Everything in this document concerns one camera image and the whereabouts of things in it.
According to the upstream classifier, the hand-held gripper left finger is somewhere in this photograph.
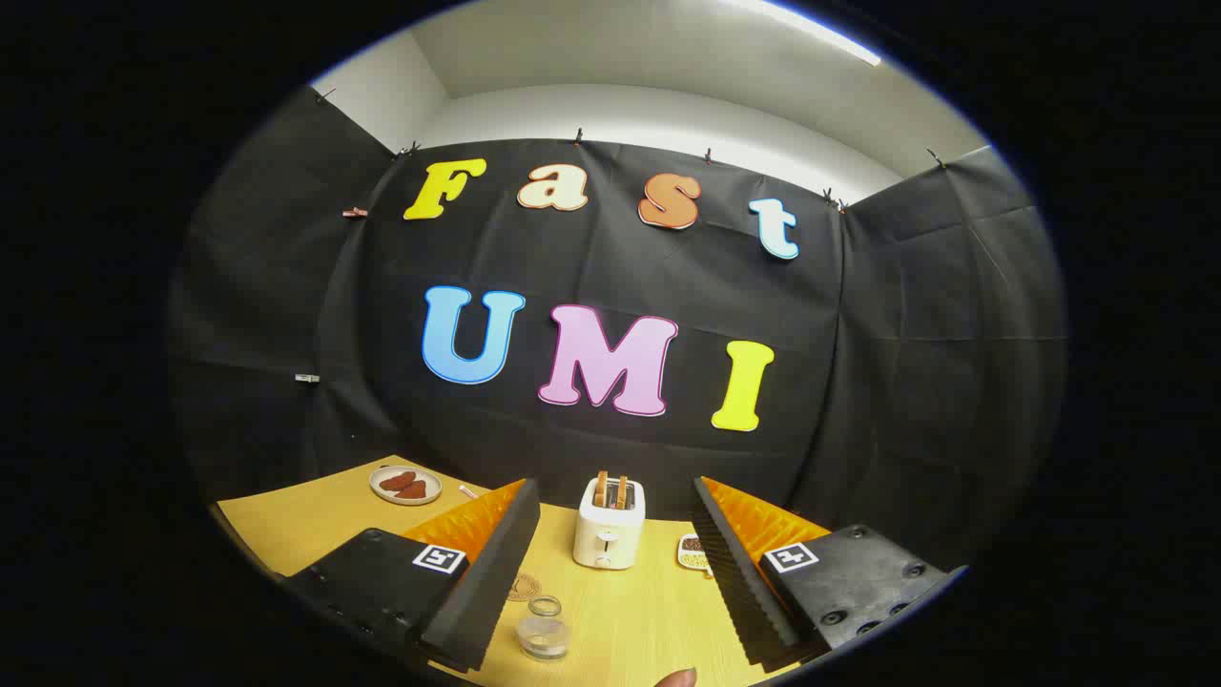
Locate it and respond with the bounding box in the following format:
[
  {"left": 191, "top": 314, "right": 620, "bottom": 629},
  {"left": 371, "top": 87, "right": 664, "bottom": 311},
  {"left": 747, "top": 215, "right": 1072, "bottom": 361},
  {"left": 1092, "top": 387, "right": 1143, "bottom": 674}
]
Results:
[{"left": 284, "top": 477, "right": 542, "bottom": 674}]

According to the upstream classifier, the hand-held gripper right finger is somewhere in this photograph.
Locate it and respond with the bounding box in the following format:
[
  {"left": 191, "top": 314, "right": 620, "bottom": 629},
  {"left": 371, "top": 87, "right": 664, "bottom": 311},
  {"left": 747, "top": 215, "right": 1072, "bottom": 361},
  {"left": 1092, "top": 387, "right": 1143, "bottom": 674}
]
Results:
[{"left": 689, "top": 475, "right": 969, "bottom": 674}]

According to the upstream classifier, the clear plastic bottle green ring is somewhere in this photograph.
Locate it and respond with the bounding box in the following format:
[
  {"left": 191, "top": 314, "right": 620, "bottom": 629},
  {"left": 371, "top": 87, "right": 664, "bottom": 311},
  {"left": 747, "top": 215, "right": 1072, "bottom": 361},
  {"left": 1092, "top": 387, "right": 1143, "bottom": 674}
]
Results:
[{"left": 516, "top": 595, "right": 571, "bottom": 662}]

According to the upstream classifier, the white round plate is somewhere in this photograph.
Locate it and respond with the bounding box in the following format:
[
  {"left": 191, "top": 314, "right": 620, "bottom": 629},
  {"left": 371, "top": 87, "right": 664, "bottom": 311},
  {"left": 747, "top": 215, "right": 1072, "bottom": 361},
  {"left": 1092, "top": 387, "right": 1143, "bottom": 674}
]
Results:
[{"left": 369, "top": 465, "right": 444, "bottom": 506}]

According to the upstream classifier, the white toaster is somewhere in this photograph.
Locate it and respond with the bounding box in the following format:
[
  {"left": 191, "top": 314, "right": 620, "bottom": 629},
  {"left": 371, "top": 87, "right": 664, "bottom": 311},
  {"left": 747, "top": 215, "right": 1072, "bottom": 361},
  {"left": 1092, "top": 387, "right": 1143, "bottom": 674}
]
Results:
[{"left": 573, "top": 477, "right": 647, "bottom": 571}]

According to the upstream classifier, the wooden table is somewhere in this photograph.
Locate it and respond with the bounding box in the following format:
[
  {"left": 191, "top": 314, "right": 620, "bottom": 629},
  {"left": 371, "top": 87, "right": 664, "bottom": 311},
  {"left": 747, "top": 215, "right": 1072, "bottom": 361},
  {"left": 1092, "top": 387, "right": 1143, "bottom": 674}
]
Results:
[{"left": 215, "top": 453, "right": 840, "bottom": 687}]

